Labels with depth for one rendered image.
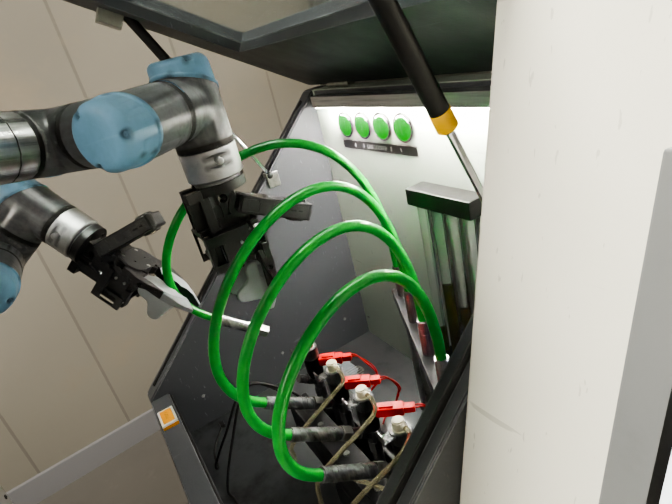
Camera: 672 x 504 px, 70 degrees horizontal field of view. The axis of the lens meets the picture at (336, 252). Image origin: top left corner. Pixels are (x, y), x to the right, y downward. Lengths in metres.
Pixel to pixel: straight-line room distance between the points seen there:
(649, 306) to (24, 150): 0.57
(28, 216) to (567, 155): 0.77
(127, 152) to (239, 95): 1.89
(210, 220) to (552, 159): 0.43
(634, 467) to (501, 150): 0.24
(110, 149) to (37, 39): 1.70
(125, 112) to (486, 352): 0.41
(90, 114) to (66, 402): 2.05
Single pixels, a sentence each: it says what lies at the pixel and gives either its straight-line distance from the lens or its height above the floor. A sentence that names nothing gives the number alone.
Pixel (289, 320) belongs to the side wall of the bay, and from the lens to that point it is 1.14.
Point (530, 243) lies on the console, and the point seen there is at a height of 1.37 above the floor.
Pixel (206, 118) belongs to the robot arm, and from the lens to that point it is 0.61.
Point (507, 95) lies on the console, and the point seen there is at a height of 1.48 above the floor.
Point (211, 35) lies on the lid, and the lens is 0.96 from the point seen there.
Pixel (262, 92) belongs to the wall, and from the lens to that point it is 2.45.
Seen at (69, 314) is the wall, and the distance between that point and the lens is 2.33.
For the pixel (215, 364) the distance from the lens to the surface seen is 0.64.
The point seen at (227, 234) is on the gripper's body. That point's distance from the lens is 0.64.
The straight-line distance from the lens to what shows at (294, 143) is 0.74.
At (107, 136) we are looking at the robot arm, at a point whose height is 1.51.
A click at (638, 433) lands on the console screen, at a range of 0.39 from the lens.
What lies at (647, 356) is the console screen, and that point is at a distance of 0.36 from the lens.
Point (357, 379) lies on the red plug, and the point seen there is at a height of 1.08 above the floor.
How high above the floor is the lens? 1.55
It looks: 24 degrees down
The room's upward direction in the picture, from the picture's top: 14 degrees counter-clockwise
